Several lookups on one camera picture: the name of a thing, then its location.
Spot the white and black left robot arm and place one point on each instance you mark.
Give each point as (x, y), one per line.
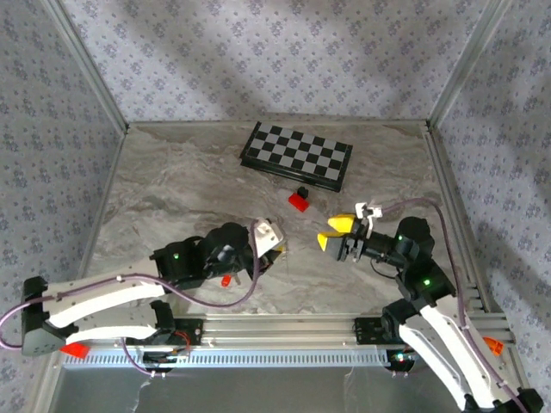
(107, 292)

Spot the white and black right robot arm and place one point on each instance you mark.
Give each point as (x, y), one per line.
(439, 344)

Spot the small red plastic piece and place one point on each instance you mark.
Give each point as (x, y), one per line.
(225, 281)

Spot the red toy brick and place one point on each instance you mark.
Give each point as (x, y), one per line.
(298, 203)

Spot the small black block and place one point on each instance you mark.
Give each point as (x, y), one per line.
(302, 192)

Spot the black and grey folded chessboard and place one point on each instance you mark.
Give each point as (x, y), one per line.
(297, 150)

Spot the small circuit board with LEDs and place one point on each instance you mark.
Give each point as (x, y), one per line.
(401, 357)

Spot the grey metal sheet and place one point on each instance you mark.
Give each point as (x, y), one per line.
(258, 391)

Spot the orange plastic clip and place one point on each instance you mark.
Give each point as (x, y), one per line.
(493, 345)

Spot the red plastic clip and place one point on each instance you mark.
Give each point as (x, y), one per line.
(75, 350)

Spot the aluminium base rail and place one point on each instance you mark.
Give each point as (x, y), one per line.
(280, 331)

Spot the aluminium side rail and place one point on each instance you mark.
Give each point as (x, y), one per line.
(103, 193)
(446, 172)

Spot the aluminium back rail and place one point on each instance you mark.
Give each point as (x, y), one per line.
(344, 120)

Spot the aluminium corner post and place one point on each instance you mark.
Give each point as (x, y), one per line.
(467, 64)
(95, 73)

